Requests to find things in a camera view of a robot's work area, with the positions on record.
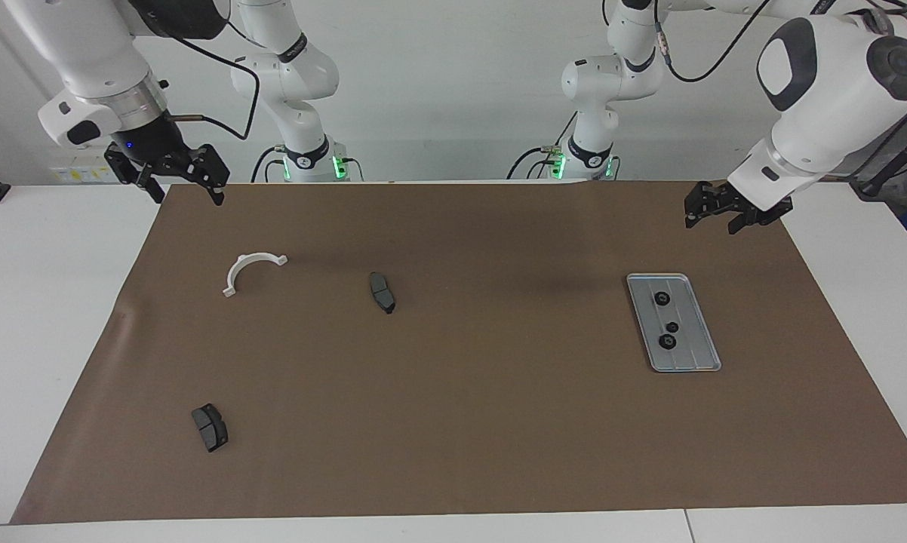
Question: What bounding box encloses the grey metal tray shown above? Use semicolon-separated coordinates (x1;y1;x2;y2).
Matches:
626;273;723;373

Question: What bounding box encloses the black stand pole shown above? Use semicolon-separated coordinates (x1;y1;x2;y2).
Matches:
857;124;907;201

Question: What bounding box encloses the dark grey brake pad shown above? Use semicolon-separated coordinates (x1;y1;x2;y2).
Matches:
191;403;229;453
368;271;397;315

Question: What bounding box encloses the brown table mat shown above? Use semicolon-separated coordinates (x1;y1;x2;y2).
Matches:
10;179;907;525

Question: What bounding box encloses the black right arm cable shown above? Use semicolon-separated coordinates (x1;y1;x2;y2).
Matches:
144;0;260;143

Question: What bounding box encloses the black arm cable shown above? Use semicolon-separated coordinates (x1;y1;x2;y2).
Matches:
653;0;907;178
144;0;260;143

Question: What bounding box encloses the white wall socket box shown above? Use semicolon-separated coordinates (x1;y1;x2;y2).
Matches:
50;146;118;184

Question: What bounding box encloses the white curved plastic bracket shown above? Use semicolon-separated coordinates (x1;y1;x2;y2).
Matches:
222;253;289;299

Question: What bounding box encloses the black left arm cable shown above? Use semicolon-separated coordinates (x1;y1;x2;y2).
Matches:
653;0;907;178

